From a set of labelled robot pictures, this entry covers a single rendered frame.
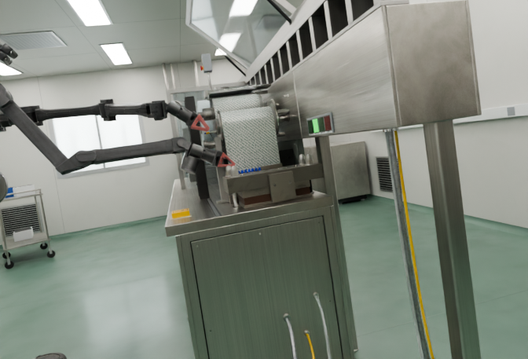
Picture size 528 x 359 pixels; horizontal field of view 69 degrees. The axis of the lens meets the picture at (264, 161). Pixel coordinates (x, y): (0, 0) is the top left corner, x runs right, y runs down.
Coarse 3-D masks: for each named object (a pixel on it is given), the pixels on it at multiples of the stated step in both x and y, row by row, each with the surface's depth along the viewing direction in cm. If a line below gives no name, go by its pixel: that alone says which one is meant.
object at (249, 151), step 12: (264, 132) 172; (228, 144) 169; (240, 144) 170; (252, 144) 171; (264, 144) 172; (276, 144) 173; (228, 156) 169; (240, 156) 170; (252, 156) 171; (264, 156) 172; (276, 156) 174; (240, 168) 170
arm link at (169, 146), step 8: (144, 144) 157; (152, 144) 158; (160, 144) 159; (168, 144) 159; (176, 144) 160; (80, 152) 146; (88, 152) 147; (96, 152) 150; (104, 152) 151; (112, 152) 153; (120, 152) 153; (128, 152) 154; (136, 152) 156; (144, 152) 157; (152, 152) 158; (160, 152) 159; (168, 152) 161; (176, 152) 165; (80, 160) 145; (88, 160) 146; (96, 160) 149; (104, 160) 151; (112, 160) 153; (120, 160) 156
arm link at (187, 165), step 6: (180, 144) 160; (186, 144) 161; (186, 150) 162; (186, 156) 162; (186, 162) 162; (192, 162) 162; (198, 162) 164; (180, 168) 164; (186, 168) 161; (192, 168) 162
